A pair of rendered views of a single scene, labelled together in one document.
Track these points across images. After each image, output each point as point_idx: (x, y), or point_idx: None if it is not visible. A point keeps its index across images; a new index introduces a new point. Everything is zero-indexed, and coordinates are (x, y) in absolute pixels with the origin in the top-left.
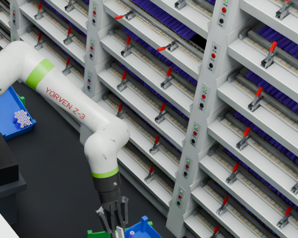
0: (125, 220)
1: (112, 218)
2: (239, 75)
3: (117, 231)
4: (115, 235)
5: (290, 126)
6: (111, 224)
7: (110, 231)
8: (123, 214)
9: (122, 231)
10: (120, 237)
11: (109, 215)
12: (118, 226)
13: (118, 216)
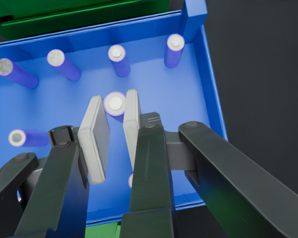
0: (23, 171)
1: (149, 192)
2: None
3: (127, 125)
4: (141, 124)
5: None
6: (167, 160)
7: (182, 130)
8: (3, 225)
9: (87, 123)
10: (102, 126)
11: (176, 233)
12: (87, 172)
13: (60, 201)
